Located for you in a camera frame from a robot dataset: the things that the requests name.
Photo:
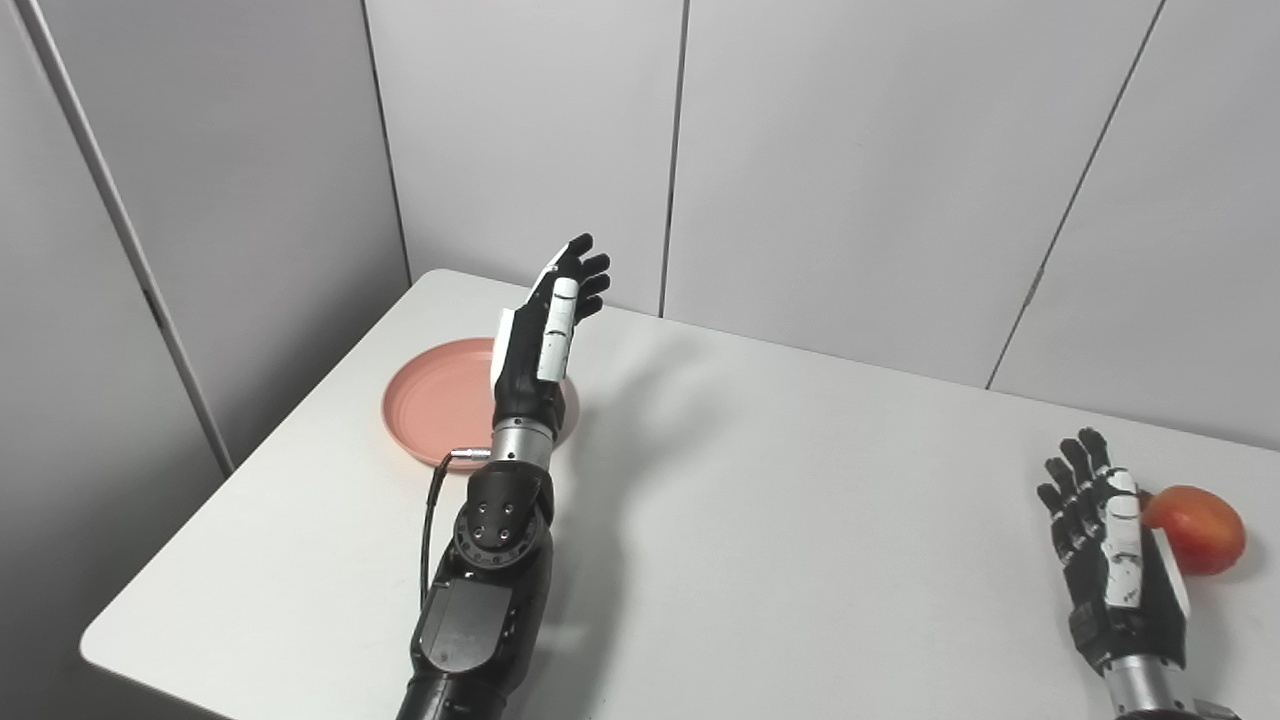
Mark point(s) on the red pomegranate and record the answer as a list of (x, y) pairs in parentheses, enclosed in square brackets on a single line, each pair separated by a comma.
[(1200, 530)]

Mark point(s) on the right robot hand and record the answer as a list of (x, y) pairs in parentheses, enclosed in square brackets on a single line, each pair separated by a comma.
[(1115, 580)]

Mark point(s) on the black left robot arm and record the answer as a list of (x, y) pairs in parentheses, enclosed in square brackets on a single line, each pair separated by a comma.
[(490, 580)]

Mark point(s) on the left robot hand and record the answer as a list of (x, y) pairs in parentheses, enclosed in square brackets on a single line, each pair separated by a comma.
[(535, 350)]

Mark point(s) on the pink round plate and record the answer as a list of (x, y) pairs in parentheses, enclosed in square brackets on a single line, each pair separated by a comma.
[(440, 400)]

